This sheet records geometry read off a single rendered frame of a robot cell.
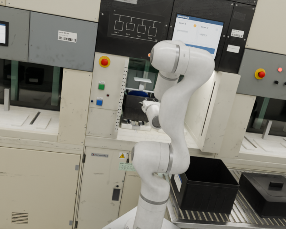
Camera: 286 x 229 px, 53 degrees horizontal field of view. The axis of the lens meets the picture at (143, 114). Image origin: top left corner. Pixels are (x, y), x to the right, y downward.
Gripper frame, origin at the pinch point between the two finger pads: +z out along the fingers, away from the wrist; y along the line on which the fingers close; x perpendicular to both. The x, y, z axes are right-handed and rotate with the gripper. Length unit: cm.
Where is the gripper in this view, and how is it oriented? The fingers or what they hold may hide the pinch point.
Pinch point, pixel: (149, 102)
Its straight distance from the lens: 163.7
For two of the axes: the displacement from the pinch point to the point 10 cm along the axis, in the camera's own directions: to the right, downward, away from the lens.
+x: 1.7, -9.3, -3.2
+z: -1.1, -3.4, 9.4
